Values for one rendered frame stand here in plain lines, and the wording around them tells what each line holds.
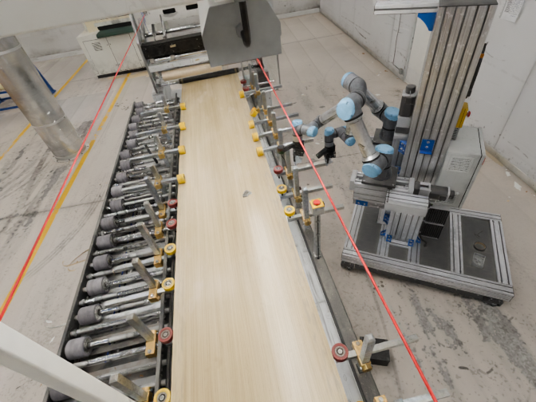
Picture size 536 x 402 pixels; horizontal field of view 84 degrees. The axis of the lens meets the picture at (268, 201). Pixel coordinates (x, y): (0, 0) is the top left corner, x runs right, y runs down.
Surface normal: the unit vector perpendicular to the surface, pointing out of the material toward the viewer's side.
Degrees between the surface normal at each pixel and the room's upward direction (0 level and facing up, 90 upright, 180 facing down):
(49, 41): 90
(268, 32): 90
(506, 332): 0
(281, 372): 0
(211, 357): 0
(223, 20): 90
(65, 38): 90
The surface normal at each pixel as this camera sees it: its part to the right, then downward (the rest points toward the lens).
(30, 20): 0.19, 0.66
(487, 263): -0.12, -0.72
